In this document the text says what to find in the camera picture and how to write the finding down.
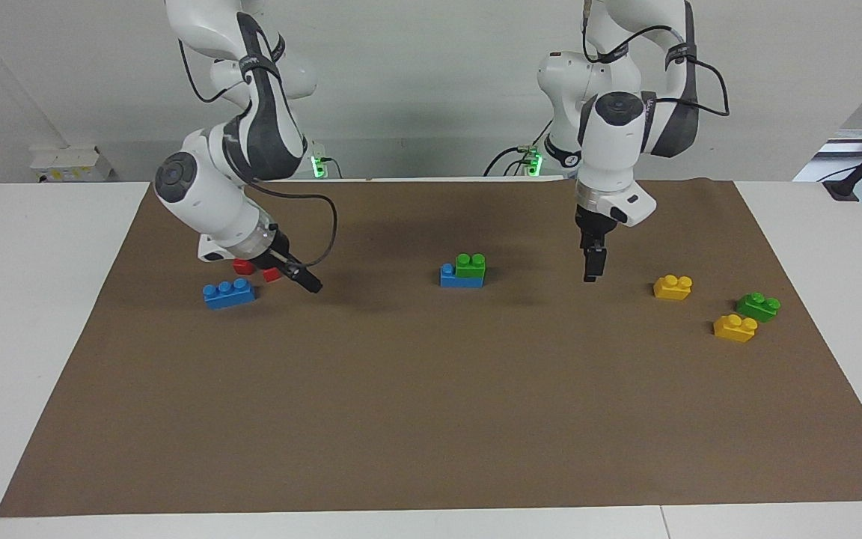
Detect green toy brick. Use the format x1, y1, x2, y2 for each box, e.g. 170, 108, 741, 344
454, 253, 488, 281
736, 291, 782, 323

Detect black left base cables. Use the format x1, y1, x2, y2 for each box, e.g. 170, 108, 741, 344
483, 111, 553, 178

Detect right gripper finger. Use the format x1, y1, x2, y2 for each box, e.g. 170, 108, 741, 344
284, 259, 324, 290
281, 266, 320, 295

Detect yellow toy brick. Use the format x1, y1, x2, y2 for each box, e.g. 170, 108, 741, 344
712, 313, 759, 344
652, 274, 694, 302

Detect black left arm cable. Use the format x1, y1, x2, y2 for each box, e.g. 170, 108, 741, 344
582, 0, 730, 118

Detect blue toy brick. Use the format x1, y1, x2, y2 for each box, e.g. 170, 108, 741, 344
440, 263, 486, 290
203, 278, 257, 310

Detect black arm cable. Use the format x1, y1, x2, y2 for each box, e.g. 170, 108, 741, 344
582, 0, 730, 118
177, 37, 339, 269

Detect brown table mat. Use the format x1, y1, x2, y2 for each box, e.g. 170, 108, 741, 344
0, 177, 862, 519

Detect white power strip box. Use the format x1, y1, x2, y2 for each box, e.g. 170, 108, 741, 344
30, 145, 113, 183

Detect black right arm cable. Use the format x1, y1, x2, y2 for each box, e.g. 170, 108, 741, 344
177, 37, 339, 269

